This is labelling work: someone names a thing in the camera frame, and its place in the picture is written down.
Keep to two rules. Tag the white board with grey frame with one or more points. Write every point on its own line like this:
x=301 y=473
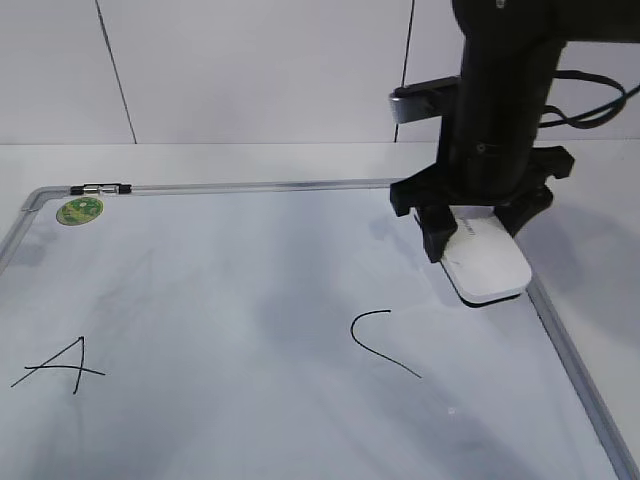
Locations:
x=268 y=333

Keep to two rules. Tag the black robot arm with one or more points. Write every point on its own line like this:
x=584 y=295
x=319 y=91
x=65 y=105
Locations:
x=492 y=111

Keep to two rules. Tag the white board eraser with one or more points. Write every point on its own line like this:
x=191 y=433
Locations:
x=482 y=260

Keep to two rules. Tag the round green magnet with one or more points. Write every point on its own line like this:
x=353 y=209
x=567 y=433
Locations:
x=79 y=211

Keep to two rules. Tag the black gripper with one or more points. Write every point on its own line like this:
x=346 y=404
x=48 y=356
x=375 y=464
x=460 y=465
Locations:
x=436 y=187

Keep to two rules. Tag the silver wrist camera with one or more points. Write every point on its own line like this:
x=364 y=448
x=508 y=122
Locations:
x=424 y=100

